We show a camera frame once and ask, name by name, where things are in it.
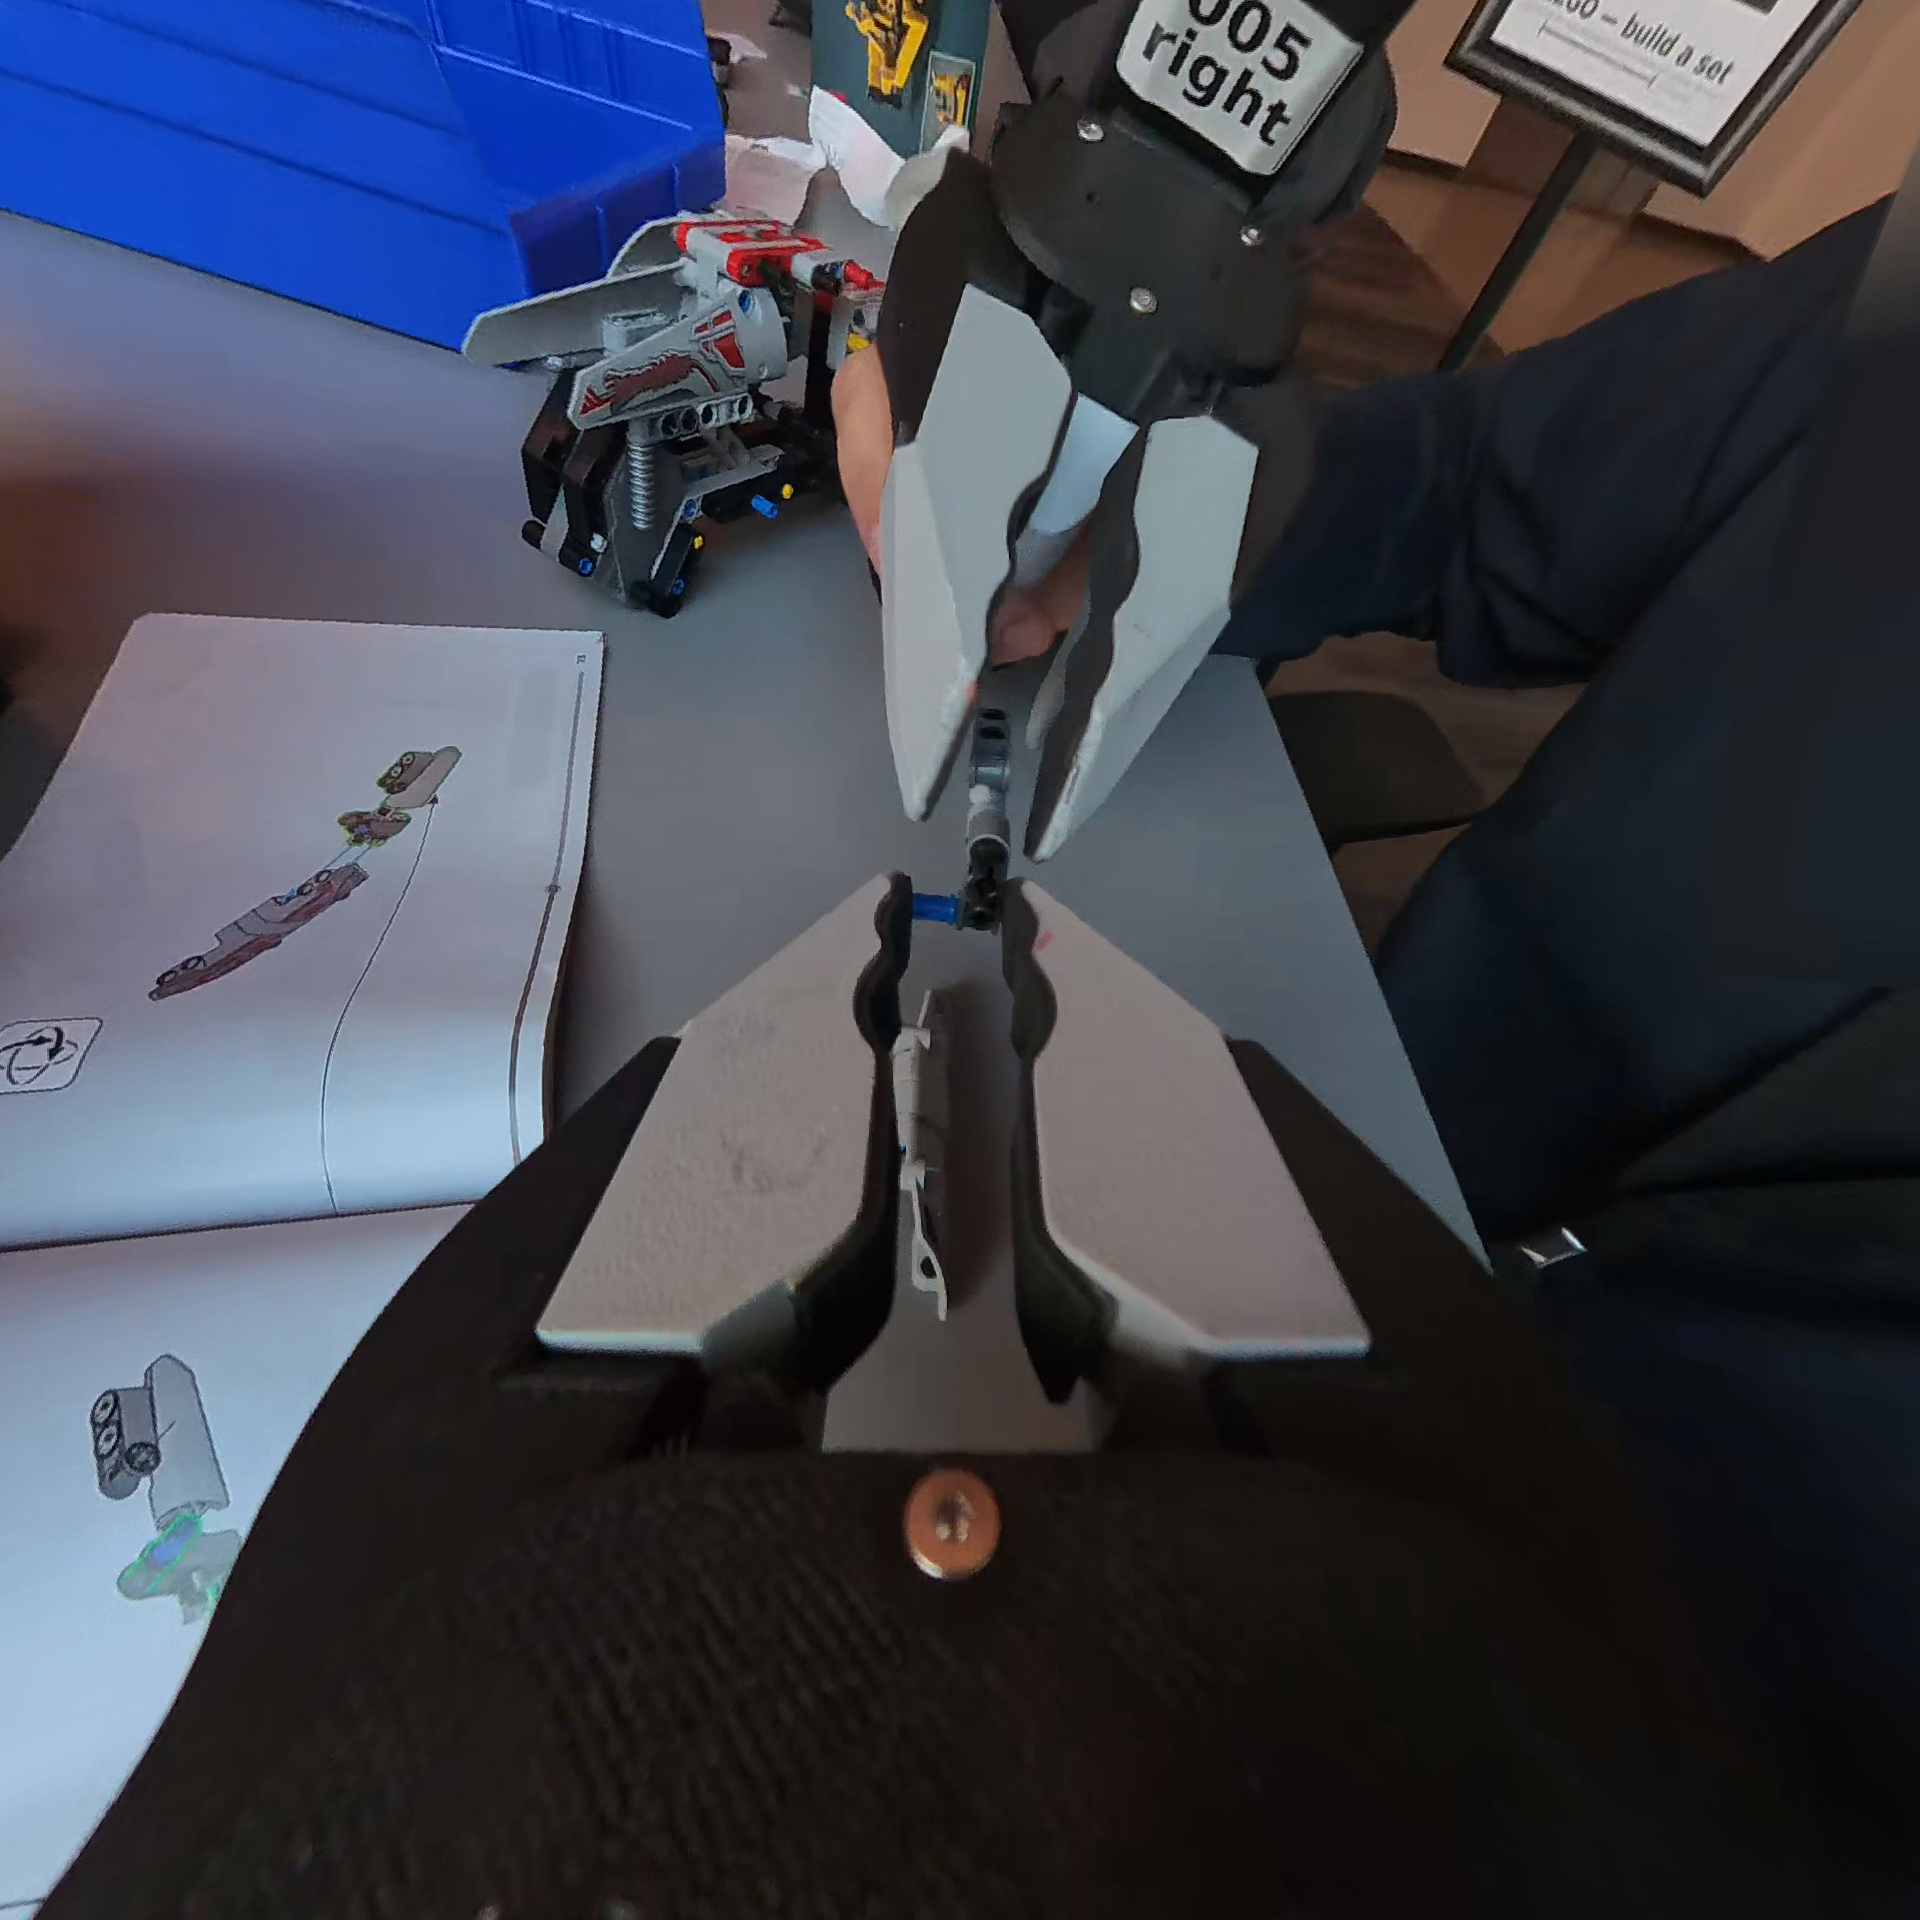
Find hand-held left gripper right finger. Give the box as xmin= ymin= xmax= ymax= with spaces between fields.
xmin=1001 ymin=876 xmax=1375 ymax=1408

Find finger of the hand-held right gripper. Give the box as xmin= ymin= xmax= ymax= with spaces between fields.
xmin=1025 ymin=408 xmax=1266 ymax=864
xmin=877 ymin=282 xmax=1078 ymax=829

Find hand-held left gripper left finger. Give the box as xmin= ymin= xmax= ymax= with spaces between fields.
xmin=536 ymin=870 xmax=919 ymax=1360

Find light grey lego piece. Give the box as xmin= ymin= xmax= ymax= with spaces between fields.
xmin=889 ymin=986 xmax=958 ymax=1326

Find dark lego connector blue pin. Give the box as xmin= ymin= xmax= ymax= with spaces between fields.
xmin=908 ymin=705 xmax=1026 ymax=936

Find person's right forearm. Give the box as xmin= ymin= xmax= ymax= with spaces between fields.
xmin=1215 ymin=194 xmax=1920 ymax=697

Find teal lego box yellow vehicle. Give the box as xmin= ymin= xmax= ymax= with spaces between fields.
xmin=806 ymin=0 xmax=996 ymax=156

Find partly built lego vehicle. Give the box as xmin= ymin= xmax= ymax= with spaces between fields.
xmin=463 ymin=214 xmax=891 ymax=620

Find lego instruction booklet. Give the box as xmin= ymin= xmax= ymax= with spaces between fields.
xmin=0 ymin=611 xmax=610 ymax=1911

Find person's right hand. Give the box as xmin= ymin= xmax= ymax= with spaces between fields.
xmin=829 ymin=348 xmax=1094 ymax=672

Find white plastic bag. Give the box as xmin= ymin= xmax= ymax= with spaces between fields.
xmin=725 ymin=86 xmax=971 ymax=230

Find framed sign on stand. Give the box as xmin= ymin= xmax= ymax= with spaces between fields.
xmin=1436 ymin=0 xmax=1866 ymax=372

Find blue plastic bin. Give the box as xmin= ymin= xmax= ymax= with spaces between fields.
xmin=0 ymin=0 xmax=732 ymax=358

